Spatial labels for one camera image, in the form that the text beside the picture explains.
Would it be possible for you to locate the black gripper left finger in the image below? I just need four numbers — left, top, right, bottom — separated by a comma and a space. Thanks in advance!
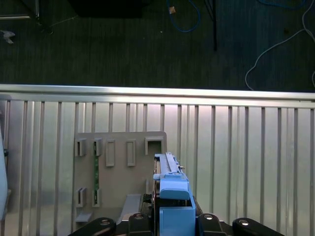
71, 194, 155, 236

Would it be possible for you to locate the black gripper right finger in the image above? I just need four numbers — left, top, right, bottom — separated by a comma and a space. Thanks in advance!
195, 201, 286, 236

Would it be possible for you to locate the hard disk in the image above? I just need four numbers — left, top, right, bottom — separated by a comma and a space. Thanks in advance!
152, 152, 197, 236

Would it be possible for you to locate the grey parts rack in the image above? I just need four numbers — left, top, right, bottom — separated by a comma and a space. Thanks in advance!
73, 131, 168, 224

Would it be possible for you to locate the black stand pole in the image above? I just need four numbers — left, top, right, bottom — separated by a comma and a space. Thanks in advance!
205, 0, 219, 51

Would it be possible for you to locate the grey paper scrap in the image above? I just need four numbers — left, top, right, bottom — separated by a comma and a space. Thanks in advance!
0, 29, 16, 44

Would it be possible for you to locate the white floor cable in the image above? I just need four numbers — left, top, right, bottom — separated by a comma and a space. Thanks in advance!
245, 0, 315, 90

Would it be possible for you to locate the blue floor cable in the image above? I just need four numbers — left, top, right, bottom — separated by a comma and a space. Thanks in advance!
257, 0, 307, 10
166, 0, 201, 32

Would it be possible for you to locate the metal frame leg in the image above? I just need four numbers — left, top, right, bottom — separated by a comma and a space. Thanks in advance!
0, 0, 41, 32

